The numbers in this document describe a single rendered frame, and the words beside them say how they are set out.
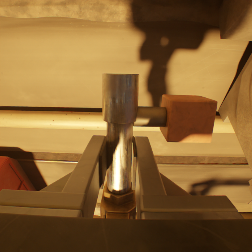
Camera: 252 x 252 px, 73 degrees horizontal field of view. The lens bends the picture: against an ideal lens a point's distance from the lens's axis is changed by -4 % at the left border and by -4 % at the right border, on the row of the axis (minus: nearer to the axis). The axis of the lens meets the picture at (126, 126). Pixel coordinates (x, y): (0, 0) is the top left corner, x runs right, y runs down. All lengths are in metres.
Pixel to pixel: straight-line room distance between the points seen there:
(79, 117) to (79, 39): 0.13
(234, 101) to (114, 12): 0.23
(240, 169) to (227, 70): 0.31
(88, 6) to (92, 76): 0.10
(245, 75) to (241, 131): 0.08
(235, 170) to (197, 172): 0.10
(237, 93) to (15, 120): 0.39
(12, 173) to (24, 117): 0.19
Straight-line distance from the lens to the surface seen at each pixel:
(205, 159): 0.50
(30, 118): 0.37
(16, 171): 0.53
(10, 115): 0.39
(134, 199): 0.17
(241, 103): 0.30
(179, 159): 0.48
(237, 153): 0.50
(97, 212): 0.68
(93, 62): 0.30
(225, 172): 0.56
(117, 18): 0.28
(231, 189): 0.66
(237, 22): 0.25
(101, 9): 0.28
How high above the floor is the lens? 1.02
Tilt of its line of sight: 48 degrees down
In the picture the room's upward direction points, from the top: 179 degrees counter-clockwise
